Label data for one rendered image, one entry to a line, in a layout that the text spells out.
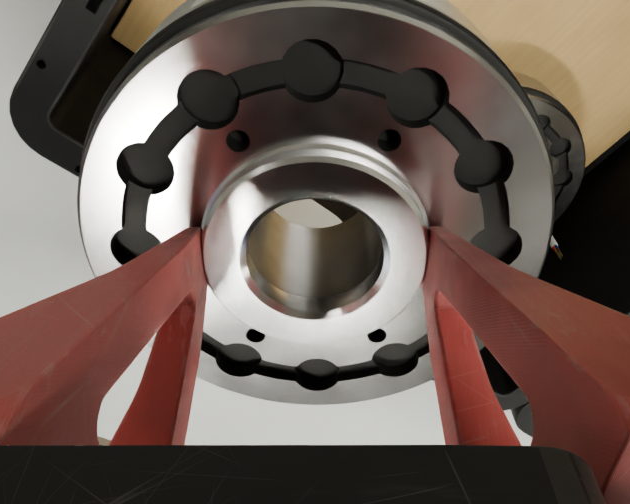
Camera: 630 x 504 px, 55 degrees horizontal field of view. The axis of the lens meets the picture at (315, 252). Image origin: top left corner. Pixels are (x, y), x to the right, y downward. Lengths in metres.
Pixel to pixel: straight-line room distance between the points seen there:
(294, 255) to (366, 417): 0.60
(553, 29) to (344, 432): 0.54
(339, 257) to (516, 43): 0.23
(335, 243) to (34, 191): 0.43
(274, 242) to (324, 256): 0.01
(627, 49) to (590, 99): 0.03
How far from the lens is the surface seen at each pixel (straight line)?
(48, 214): 0.57
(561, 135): 0.35
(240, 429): 0.75
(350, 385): 0.16
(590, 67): 0.38
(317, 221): 0.33
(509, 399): 0.37
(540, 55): 0.36
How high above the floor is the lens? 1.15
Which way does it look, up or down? 53 degrees down
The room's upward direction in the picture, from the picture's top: 176 degrees clockwise
